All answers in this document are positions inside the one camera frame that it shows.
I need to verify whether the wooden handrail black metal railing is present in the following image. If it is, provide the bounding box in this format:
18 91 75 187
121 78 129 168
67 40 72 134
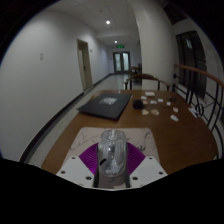
172 63 224 158

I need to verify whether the black closed laptop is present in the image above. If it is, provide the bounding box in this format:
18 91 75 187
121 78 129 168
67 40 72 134
76 91 134 121

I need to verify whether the white marble-print mouse pad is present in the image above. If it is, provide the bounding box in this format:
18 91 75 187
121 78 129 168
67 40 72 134
64 126 158 168

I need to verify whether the dark framed window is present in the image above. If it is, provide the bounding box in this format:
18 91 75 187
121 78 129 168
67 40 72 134
175 31 209 99

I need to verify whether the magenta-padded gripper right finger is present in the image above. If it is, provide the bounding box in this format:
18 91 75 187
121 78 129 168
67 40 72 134
125 141 169 189

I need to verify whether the clear translucent computer mouse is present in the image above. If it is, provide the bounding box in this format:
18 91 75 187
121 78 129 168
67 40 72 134
97 129 129 179

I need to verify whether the open side doorway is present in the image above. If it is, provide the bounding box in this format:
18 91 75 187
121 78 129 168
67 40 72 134
77 38 94 92

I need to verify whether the small black box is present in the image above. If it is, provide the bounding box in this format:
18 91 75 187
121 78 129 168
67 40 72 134
132 99 145 110

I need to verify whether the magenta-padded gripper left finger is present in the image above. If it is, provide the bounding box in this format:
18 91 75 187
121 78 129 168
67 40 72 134
55 142 101 188

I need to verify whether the glass double door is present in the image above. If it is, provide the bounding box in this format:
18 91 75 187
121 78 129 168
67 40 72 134
112 51 131 74

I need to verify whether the wooden armchair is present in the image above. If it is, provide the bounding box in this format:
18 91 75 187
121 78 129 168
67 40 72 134
123 73 172 92

